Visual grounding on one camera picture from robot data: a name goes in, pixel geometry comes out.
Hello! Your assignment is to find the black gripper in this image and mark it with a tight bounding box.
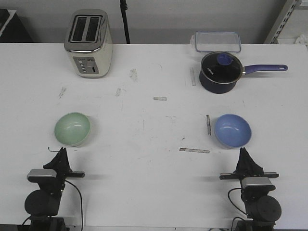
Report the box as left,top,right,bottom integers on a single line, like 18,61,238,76
219,148,279,193
38,148,85,193

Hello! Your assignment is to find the black camera cable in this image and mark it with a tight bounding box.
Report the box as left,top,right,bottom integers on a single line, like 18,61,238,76
227,188,248,217
64,180,84,228

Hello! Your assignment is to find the dark blue saucepan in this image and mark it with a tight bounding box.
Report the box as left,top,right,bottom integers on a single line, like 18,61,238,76
199,64,288,94

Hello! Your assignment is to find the glass lid with blue knob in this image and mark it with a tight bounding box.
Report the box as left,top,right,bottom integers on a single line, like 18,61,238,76
201,52,243,84

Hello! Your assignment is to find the blue bowl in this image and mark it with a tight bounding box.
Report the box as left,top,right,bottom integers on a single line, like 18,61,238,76
214,114,252,148

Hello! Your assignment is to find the green bowl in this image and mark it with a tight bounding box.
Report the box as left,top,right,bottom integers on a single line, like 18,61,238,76
54,112,91,146

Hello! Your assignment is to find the grey metal shelf rack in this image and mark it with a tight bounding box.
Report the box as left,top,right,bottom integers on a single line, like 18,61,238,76
263,0,308,44

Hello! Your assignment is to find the black tripod pole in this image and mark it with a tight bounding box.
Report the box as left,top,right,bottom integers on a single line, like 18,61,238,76
120,0,131,44

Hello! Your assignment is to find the clear plastic food container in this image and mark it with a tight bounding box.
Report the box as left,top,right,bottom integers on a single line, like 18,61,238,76
190,31,242,53

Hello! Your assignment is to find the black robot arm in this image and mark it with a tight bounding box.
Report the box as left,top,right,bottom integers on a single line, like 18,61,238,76
24,147,85,231
219,147,282,231

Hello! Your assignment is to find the cream and chrome toaster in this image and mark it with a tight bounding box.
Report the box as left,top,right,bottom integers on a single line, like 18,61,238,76
64,9,113,78

